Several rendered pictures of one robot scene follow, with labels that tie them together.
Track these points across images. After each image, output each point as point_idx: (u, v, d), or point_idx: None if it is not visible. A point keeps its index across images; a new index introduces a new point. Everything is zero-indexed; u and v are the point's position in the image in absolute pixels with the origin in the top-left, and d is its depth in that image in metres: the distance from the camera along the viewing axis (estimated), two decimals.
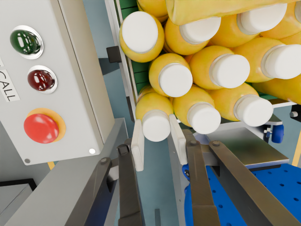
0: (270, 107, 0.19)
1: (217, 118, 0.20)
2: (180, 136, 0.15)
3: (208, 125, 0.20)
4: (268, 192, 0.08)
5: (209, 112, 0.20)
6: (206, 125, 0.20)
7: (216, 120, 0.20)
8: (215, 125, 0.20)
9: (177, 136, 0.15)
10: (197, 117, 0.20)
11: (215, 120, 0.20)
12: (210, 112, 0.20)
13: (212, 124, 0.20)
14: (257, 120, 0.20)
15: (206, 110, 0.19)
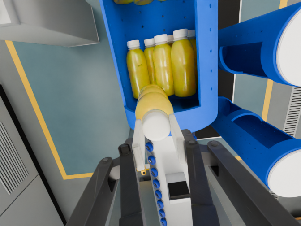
0: None
1: None
2: (178, 136, 0.15)
3: None
4: (267, 191, 0.08)
5: None
6: None
7: None
8: None
9: (176, 136, 0.15)
10: None
11: None
12: None
13: None
14: None
15: None
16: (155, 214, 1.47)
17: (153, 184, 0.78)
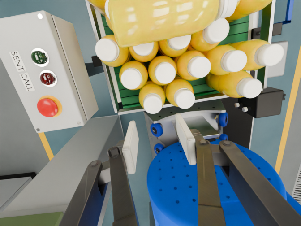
0: (192, 96, 0.30)
1: (159, 102, 0.31)
2: (189, 136, 0.15)
3: (154, 107, 0.31)
4: (279, 194, 0.08)
5: (154, 99, 0.31)
6: (153, 108, 0.31)
7: (158, 104, 0.31)
8: (159, 107, 0.31)
9: (186, 136, 0.15)
10: (146, 102, 0.31)
11: (158, 104, 0.31)
12: (154, 99, 0.31)
13: (156, 107, 0.31)
14: (186, 104, 0.31)
15: (152, 97, 0.30)
16: None
17: None
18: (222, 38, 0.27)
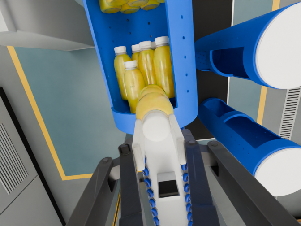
0: None
1: (166, 126, 0.20)
2: (178, 136, 0.15)
3: (159, 133, 0.20)
4: (267, 191, 0.08)
5: (158, 120, 0.20)
6: (157, 133, 0.20)
7: (165, 128, 0.20)
8: (166, 133, 0.20)
9: (176, 136, 0.15)
10: (147, 125, 0.20)
11: (165, 128, 0.20)
12: (159, 120, 0.20)
13: (162, 132, 0.20)
14: None
15: (155, 119, 0.20)
16: (151, 215, 1.49)
17: (145, 183, 0.81)
18: None
